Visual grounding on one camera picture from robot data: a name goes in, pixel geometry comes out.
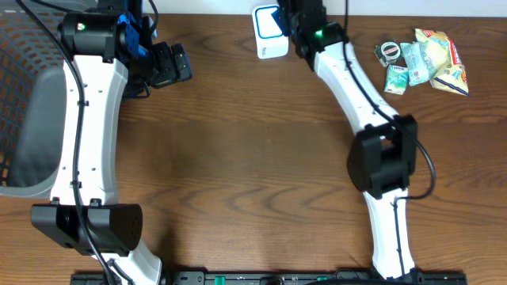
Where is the teal tissue pack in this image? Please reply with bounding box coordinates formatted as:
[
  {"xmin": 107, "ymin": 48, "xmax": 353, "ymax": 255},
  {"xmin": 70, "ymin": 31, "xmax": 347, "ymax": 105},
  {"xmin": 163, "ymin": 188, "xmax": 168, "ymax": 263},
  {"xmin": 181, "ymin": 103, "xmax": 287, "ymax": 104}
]
[{"xmin": 384, "ymin": 65, "xmax": 409, "ymax": 95}]

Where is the teal snack wrapper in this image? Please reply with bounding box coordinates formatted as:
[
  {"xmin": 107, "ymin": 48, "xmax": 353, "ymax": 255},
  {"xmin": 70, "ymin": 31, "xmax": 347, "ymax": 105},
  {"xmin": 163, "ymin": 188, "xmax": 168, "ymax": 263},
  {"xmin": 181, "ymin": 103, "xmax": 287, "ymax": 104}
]
[{"xmin": 400, "ymin": 42, "xmax": 436, "ymax": 86}]

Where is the large orange wipes pack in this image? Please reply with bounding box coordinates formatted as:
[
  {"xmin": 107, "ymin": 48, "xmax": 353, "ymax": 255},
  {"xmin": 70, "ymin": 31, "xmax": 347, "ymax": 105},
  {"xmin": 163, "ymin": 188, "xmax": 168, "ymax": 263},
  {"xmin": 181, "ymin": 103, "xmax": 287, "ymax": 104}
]
[{"xmin": 414, "ymin": 28, "xmax": 469, "ymax": 97}]

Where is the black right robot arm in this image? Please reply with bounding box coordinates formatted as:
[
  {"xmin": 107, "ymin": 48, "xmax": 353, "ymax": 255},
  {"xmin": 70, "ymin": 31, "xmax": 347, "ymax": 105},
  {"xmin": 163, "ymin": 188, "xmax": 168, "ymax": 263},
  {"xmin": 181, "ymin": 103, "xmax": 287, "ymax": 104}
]
[{"xmin": 273, "ymin": 0, "xmax": 417, "ymax": 280}]

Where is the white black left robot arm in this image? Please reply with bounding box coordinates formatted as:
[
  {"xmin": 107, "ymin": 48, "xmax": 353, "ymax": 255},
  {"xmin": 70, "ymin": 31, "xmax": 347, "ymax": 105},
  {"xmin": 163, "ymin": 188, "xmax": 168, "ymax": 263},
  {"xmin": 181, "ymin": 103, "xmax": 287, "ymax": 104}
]
[{"xmin": 31, "ymin": 1, "xmax": 193, "ymax": 284}]

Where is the white barcode scanner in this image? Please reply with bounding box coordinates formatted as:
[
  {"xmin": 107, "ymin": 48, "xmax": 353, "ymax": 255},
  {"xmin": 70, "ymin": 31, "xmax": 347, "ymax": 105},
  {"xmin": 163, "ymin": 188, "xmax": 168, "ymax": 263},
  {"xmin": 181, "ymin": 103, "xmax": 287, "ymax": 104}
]
[{"xmin": 251, "ymin": 4, "xmax": 289, "ymax": 59}]

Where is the grey plastic mesh basket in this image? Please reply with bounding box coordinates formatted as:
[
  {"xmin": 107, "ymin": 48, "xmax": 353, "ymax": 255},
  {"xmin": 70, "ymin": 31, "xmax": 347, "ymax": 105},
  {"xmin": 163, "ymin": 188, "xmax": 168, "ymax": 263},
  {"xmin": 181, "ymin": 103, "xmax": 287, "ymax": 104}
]
[{"xmin": 0, "ymin": 0, "xmax": 100, "ymax": 199}]

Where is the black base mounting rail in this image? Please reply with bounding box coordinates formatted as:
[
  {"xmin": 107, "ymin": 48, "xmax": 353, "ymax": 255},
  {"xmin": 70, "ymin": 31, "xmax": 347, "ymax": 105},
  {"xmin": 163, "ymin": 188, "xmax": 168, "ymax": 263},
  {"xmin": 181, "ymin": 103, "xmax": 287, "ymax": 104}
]
[{"xmin": 70, "ymin": 270, "xmax": 468, "ymax": 285}]

